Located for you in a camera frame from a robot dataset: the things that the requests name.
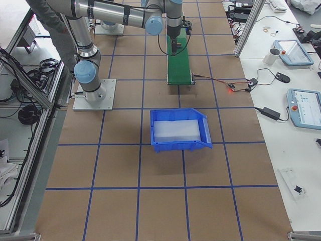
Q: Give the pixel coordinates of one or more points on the blue teach pendant near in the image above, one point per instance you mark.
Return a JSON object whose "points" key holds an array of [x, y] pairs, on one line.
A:
{"points": [[304, 108]]}

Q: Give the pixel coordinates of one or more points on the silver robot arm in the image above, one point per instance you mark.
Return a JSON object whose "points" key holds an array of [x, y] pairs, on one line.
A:
{"points": [[71, 15], [108, 25]]}

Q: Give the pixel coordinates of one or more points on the white mug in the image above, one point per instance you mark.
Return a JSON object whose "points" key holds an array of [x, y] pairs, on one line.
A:
{"points": [[271, 57]]}

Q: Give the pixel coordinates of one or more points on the person in grey jacket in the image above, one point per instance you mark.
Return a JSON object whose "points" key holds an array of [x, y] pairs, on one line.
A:
{"points": [[59, 34]]}

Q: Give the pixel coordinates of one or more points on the black power adapter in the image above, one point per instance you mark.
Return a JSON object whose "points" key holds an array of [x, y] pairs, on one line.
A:
{"points": [[270, 113]]}

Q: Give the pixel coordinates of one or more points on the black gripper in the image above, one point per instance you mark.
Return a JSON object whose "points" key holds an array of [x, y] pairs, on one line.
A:
{"points": [[173, 31]]}

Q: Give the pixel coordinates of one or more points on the large black power brick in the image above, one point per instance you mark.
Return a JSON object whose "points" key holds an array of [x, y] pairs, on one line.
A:
{"points": [[239, 17]]}

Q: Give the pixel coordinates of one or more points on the clear plastic bag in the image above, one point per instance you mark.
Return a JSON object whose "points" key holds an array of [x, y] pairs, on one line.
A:
{"points": [[292, 183]]}

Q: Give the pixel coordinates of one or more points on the black computer mouse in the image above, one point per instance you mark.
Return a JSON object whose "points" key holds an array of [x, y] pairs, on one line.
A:
{"points": [[282, 77]]}

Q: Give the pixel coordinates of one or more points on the green conveyor belt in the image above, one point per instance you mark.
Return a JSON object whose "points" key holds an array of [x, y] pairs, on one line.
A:
{"points": [[179, 72]]}

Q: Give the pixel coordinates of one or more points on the blue teach pendant far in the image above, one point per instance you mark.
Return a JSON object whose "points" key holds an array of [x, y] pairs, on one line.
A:
{"points": [[293, 53]]}

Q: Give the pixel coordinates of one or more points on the white foam pad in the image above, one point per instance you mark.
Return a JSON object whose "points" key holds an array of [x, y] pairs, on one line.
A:
{"points": [[180, 130]]}

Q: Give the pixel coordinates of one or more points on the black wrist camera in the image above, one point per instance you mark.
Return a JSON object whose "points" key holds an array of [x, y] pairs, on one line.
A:
{"points": [[187, 25]]}

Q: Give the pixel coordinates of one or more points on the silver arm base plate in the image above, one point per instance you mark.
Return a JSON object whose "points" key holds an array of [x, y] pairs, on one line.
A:
{"points": [[102, 99], [119, 30]]}

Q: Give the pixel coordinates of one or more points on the blue teach pendant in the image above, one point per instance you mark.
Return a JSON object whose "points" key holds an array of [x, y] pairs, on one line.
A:
{"points": [[293, 53], [304, 108]]}

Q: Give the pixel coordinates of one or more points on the blue plastic bin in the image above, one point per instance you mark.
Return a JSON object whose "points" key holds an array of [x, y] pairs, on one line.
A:
{"points": [[180, 114]]}

